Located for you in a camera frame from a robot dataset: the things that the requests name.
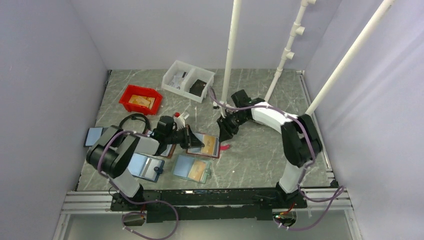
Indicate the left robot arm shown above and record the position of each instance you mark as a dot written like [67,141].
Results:
[111,154]

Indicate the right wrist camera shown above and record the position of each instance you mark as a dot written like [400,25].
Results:
[219,107]

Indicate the black cards in bin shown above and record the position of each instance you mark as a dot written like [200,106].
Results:
[197,88]

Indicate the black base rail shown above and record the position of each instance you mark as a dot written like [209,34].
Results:
[210,204]

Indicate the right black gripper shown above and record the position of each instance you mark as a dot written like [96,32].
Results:
[226,131]

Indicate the white divided plastic bin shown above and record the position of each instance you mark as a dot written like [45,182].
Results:
[193,73]

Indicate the aluminium frame rail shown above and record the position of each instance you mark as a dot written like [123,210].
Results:
[99,202]

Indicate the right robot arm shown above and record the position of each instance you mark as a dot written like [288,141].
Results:
[300,138]

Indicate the white pvc pipe frame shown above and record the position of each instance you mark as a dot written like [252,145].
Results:
[297,30]

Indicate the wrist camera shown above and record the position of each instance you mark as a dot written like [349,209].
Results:
[219,107]
[180,119]

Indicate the red card holder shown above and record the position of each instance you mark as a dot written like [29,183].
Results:
[197,151]

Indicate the red plastic bin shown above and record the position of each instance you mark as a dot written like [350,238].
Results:
[143,91]

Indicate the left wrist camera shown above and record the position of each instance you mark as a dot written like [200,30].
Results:
[180,119]

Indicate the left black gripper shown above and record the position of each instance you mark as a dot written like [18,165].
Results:
[195,142]

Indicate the gold cards in red bin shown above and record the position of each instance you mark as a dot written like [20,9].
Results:
[143,101]

